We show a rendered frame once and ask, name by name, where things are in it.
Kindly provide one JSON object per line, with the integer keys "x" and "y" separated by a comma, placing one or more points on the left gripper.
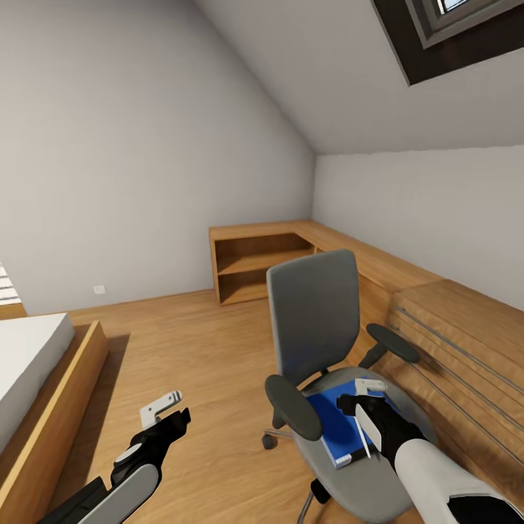
{"x": 170, "y": 428}

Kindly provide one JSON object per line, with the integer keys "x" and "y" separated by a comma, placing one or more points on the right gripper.
{"x": 348, "y": 404}

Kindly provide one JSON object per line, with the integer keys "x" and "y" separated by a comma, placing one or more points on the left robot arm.
{"x": 137, "y": 472}

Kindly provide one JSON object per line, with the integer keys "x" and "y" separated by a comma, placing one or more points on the swivel chair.
{"x": 315, "y": 314}

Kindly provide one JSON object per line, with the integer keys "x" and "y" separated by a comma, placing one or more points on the folder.
{"x": 340, "y": 437}

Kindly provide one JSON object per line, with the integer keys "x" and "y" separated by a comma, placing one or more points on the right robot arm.
{"x": 442, "y": 491}

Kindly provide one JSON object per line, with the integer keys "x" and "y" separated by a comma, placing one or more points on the cabinet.
{"x": 470, "y": 379}

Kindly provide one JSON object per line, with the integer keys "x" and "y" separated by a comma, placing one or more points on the bed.
{"x": 48, "y": 370}

